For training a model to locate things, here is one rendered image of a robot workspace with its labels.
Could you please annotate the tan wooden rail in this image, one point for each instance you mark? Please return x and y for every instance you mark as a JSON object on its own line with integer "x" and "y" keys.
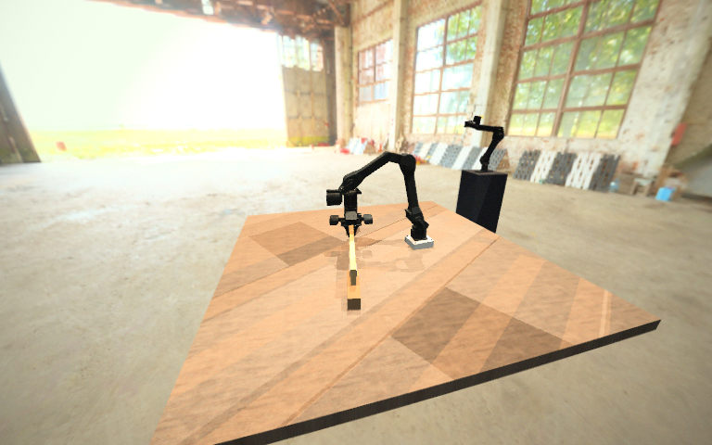
{"x": 352, "y": 259}

